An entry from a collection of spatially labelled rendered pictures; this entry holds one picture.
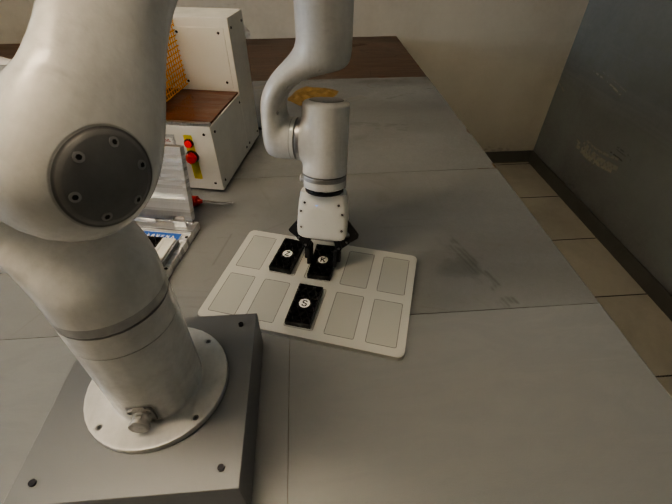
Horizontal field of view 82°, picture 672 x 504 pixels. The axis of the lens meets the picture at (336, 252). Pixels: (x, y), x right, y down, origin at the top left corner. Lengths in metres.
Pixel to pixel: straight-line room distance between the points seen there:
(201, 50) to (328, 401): 0.96
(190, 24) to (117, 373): 0.94
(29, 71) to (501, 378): 0.71
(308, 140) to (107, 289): 0.42
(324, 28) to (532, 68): 2.56
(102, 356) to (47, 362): 0.39
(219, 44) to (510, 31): 2.11
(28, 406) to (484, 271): 0.87
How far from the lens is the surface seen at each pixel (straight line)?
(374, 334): 0.72
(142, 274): 0.43
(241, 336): 0.64
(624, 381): 0.84
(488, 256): 0.94
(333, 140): 0.69
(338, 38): 0.64
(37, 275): 0.44
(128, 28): 0.36
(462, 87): 2.95
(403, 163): 1.24
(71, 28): 0.33
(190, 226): 0.99
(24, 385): 0.86
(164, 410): 0.57
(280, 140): 0.71
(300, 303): 0.75
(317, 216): 0.76
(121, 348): 0.47
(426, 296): 0.81
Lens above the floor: 1.50
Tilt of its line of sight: 42 degrees down
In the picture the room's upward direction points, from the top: straight up
